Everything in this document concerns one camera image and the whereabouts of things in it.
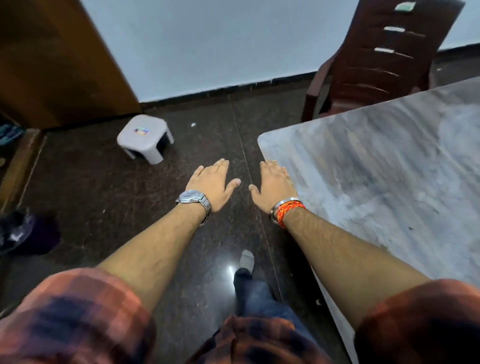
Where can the white sock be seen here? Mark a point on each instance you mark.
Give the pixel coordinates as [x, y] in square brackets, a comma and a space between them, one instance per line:
[247, 260]

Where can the maroon plastic chair green label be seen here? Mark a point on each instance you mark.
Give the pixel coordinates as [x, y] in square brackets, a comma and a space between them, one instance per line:
[375, 75]

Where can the wooden shoe cabinet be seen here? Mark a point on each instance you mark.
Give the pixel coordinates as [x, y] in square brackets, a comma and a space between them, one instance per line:
[22, 165]

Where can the silver bangle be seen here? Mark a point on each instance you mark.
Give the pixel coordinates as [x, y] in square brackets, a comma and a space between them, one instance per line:
[279, 204]

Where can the silver wristwatch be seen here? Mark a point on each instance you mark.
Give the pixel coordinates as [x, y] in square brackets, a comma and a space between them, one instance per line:
[191, 195]

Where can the white plastic stool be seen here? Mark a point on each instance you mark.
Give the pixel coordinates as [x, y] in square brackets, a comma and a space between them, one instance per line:
[142, 142]

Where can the brown wooden door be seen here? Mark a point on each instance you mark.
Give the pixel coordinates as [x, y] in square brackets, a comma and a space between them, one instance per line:
[56, 56]

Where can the person's right hand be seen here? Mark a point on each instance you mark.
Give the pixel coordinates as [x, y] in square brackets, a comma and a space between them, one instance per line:
[275, 185]

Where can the person's right forearm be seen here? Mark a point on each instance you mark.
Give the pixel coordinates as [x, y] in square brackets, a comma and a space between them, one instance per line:
[337, 255]

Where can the wooden table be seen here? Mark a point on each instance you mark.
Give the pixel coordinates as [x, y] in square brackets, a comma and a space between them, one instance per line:
[393, 187]

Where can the person's left forearm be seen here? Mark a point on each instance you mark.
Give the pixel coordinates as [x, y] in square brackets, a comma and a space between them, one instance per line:
[157, 247]

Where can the blue jeans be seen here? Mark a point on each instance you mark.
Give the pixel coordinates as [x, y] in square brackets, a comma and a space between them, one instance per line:
[258, 296]

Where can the person's left hand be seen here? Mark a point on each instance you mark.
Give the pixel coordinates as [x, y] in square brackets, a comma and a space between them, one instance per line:
[210, 183]

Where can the orange plaid shirt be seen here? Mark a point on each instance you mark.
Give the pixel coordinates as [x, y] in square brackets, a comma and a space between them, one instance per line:
[75, 311]

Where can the blue slipper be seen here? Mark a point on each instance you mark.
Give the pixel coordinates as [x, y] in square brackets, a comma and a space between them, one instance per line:
[9, 134]

